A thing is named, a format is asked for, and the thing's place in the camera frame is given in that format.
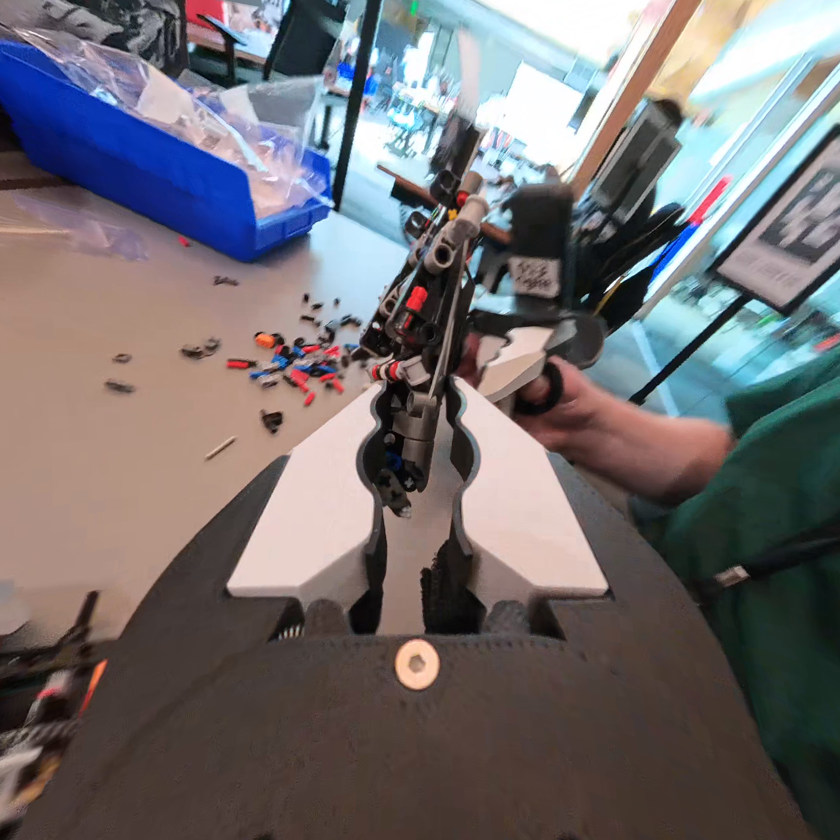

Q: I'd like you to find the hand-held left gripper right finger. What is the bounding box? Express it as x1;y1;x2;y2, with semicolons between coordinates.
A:
446;379;611;602

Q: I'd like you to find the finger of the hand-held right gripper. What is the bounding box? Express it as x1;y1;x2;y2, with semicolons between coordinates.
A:
474;326;559;404

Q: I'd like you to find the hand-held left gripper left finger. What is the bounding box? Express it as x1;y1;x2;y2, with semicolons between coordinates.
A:
226;382;388;609

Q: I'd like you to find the grey black lego assembly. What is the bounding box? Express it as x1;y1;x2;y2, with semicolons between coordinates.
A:
351;169;490;519

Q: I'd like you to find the person's right forearm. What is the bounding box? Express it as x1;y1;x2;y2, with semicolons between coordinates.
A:
591;394;736;506

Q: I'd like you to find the pile of loose lego pieces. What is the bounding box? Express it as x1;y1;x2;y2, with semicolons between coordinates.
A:
105;292;368;460

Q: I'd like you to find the person's right hand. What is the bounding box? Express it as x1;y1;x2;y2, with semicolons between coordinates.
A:
518;357;634;463

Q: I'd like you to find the framed sign on stand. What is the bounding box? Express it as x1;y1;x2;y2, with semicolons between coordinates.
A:
630;128;840;404

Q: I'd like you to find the clear plastic bag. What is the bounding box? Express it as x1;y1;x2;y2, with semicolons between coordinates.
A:
0;190;151;260

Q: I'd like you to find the pile of clear plastic bags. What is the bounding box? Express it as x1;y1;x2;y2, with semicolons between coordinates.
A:
0;23;332;217

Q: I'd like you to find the large blue plastic bin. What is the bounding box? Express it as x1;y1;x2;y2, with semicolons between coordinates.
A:
0;39;333;262

